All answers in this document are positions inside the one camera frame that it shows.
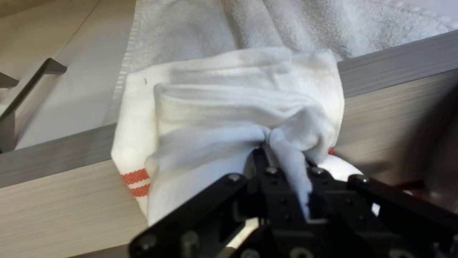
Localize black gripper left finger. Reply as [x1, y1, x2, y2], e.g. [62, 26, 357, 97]
[127, 148, 311, 258]

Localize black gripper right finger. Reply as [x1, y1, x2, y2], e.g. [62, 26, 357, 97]
[309, 164, 458, 258]

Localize white tea towel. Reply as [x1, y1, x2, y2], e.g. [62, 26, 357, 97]
[110, 47, 364, 227]

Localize white terry towel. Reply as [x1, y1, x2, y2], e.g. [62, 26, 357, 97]
[101, 0, 458, 127]

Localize white lower cabinet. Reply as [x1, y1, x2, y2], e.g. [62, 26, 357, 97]
[0, 0, 140, 151]

